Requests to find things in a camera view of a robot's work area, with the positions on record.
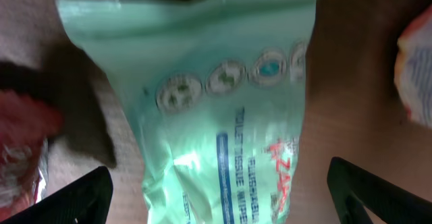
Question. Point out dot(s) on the red Top snack bar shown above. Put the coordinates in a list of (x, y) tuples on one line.
[(26, 124)]

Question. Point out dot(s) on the orange white snack packet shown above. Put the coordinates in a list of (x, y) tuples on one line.
[(412, 70)]

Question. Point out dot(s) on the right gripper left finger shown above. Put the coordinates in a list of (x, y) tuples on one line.
[(84, 201)]

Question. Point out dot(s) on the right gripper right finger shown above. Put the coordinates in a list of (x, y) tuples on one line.
[(355, 191)]

